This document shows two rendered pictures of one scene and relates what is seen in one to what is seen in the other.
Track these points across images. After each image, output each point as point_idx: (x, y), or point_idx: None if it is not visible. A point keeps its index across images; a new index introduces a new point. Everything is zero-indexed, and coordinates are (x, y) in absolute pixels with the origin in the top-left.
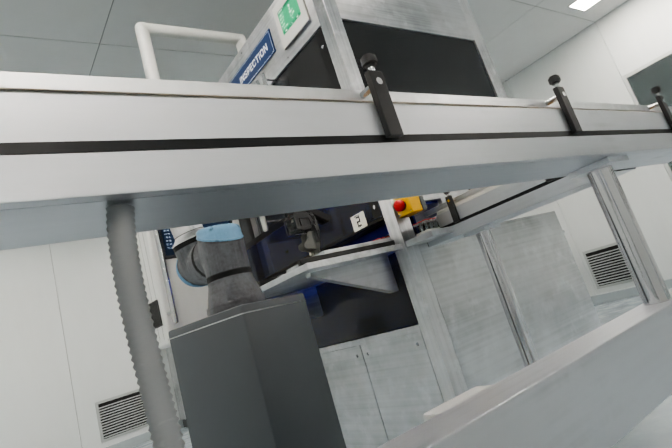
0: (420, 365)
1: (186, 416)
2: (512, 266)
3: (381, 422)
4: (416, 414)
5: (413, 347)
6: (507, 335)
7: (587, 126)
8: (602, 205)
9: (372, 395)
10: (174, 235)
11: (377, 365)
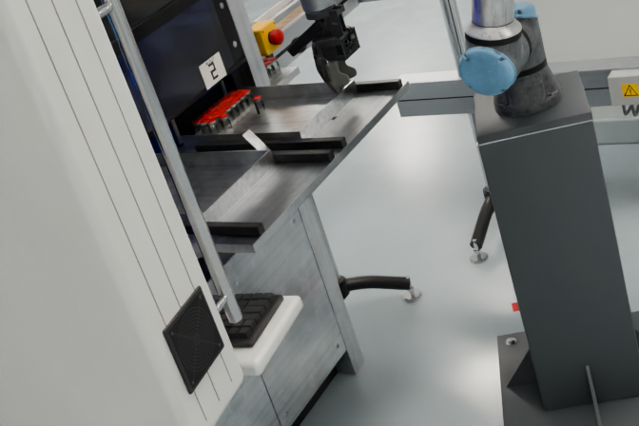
0: (298, 247)
1: (607, 192)
2: None
3: (260, 377)
4: (298, 319)
5: (290, 228)
6: None
7: None
8: (455, 12)
9: None
10: (513, 16)
11: (250, 290)
